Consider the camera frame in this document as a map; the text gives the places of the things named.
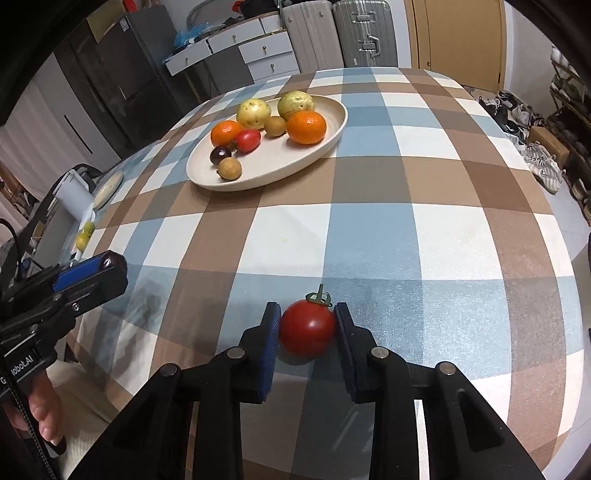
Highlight red tomato with stem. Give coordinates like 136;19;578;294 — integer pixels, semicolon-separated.
280;283;335;359

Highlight brown longan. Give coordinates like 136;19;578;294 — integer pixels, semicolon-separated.
263;116;287;138
217;157;242;181

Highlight red cherry tomato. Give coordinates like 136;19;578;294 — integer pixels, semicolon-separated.
235;129;262;154

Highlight orange tangerine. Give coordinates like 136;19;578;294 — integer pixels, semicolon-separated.
287;111;328;145
211;120;243;147

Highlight person's left hand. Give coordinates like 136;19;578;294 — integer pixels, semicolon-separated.
28;371;63;446

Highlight yellow lime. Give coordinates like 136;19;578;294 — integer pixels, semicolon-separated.
75;231;90;252
83;221;95;236

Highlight white cup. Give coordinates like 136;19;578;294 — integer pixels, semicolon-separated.
53;169;94;223

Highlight small cream plate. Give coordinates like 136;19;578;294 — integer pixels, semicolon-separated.
93;171;124;211

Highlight checkered tablecloth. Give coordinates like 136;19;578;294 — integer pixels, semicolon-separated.
69;68;584;477

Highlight dark plum on plate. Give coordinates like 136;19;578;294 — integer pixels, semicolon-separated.
209;146;232;166

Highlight black refrigerator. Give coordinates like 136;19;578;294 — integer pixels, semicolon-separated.
54;6;197;159

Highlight orange tangerine on plate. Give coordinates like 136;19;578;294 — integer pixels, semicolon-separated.
211;120;243;147

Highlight large cream plate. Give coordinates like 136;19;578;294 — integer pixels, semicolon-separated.
186;95;349;192

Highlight yellow-green guava left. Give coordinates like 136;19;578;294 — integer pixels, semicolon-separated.
236;98;271;130

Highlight yellow-green guava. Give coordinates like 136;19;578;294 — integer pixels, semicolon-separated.
236;98;271;130
277;90;315;121

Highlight cardboard box on floor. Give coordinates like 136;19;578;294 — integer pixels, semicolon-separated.
528;126;570;165

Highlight white sneakers on floor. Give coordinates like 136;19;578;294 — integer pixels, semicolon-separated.
476;89;567;195

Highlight yellow-green guava right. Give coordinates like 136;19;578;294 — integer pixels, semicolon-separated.
277;90;315;121

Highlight white drawer desk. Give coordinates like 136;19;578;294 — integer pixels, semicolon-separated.
164;13;301;82

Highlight shoe rack with shoes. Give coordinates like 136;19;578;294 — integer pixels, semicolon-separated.
546;45;591;186

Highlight beige suitcase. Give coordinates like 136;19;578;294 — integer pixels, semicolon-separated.
280;1;345;73

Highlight wooden door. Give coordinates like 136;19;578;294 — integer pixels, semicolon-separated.
405;0;507;91

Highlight silver suitcase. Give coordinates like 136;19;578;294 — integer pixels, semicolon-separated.
332;0;399;68

